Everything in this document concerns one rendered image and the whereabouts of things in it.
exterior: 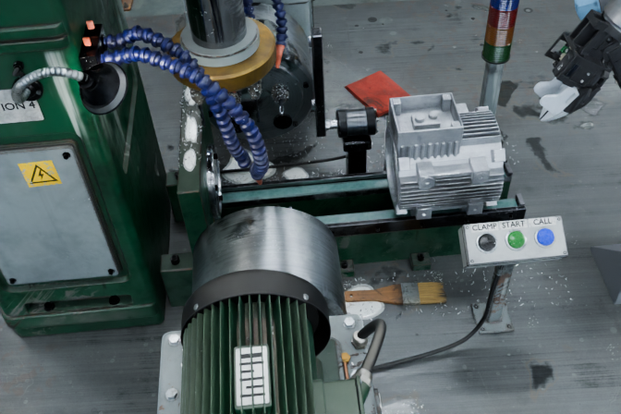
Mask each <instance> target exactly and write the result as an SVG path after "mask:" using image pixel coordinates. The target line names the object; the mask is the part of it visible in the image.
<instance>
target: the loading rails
mask: <svg viewBox="0 0 621 414"><path fill-rule="evenodd" d="M503 163H504V173H505V174H504V179H503V180H504V184H503V187H502V189H503V190H502V194H501V197H500V199H499V201H497V205H494V206H484V205H483V209H482V213H479V214H470V215H467V213H466V211H464V212H461V211H460V210H459V208H457V209H448V210H438V211H432V218H431V219H420V220H416V216H415V215H414V216H411V214H410V210H408V213H406V214H395V209H394V206H393V203H392V199H391V195H390V191H389V186H388V180H387V174H386V171H378V172H368V173H357V174H347V175H337V176H327V177H307V178H297V179H287V180H276V181H266V182H262V184H261V185H259V184H258V182H256V183H246V184H236V185H225V186H221V188H222V195H223V201H222V216H221V218H222V217H224V216H226V215H229V214H231V213H234V212H238V211H241V210H245V209H249V208H255V207H266V206H273V207H275V205H279V206H281V207H284V208H288V207H289V206H292V209H294V210H298V211H301V212H304V213H307V214H310V215H312V216H314V217H315V218H317V219H319V220H320V221H322V222H323V223H324V224H325V225H327V226H328V228H329V229H330V230H331V231H332V233H333V234H334V236H335V240H336V243H337V249H338V256H339V262H340V269H341V275H342V278H344V277H354V276H355V269H354V264H359V263H369V262H388V261H398V260H407V259H409V260H410V264H411V268H412V271H421V270H430V269H431V267H432V263H431V259H430V257H437V256H447V255H457V254H461V249H460V243H459V236H458V229H459V228H460V227H461V226H462V225H469V224H479V223H490V222H499V221H509V220H519V219H524V217H525V213H526V210H527V209H526V206H525V202H524V201H523V198H522V196H521V193H519V194H517V195H516V198H514V199H508V198H507V195H508V191H509V187H510V182H511V178H512V174H513V172H512V169H511V167H510V164H509V162H508V161H507V160H505V162H503Z"/></svg>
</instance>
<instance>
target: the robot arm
mask: <svg viewBox="0 0 621 414"><path fill-rule="evenodd" d="M575 8H576V11H577V14H578V17H579V19H580V20H581V22H580V23H579V24H578V25H577V27H576V28H575V29H573V30H572V32H571V33H570V34H569V33H567V32H565V31H564V32H563V33H562V34H561V35H560V36H559V38H558V39H557V40H556V41H555V42H554V43H553V45H552V46H551V47H550V48H549V49H548V50H547V52H546V53H545V54H544V55H545V56H548V57H550V58H552V59H553V60H554V61H553V66H554V68H553V70H552V71H553V73H554V76H555V78H554V79H553V80H552V81H541V82H539V83H537V84H536V85H535V87H534V91H535V92H536V93H537V94H538V95H539V96H540V97H541V99H540V104H541V105H542V106H543V109H542V112H541V115H540V120H541V121H542V122H547V121H551V120H555V119H557V118H560V117H562V116H566V115H567V114H572V113H574V112H575V111H577V110H578V109H580V108H582V107H583V106H585V105H586V104H588V103H589V102H590V101H591V100H592V98H593V97H594V96H595V95H596V93H597V92H598V91H600V90H601V87H602V85H603V84H604V83H605V82H606V80H607V79H608V78H609V74H610V72H611V71H612V70H613V72H614V75H613V76H614V79H615V83H616V84H617V85H618V86H619V88H620V89H621V45H620V43H621V0H575ZM560 40H562V41H565V42H566V44H565V45H564V46H563V47H562V48H561V50H560V51H559V52H557V51H554V52H552V51H551V50H552V49H553V48H554V47H555V46H556V44H557V43H558V42H559V41H560ZM576 87H578V88H579V89H578V90H577V88H576Z"/></svg>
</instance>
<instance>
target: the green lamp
mask: <svg viewBox="0 0 621 414"><path fill-rule="evenodd" d="M511 45H512V43H510V44H509V45H507V46H493V45H490V44H488V43H487V42H486V41H485V38H484V44H483V50H482V55H483V57H484V58H485V59H486V60H488V61H491V62H494V63H501V62H504V61H506V60H507V59H508V57H509V56H510V50H511Z"/></svg>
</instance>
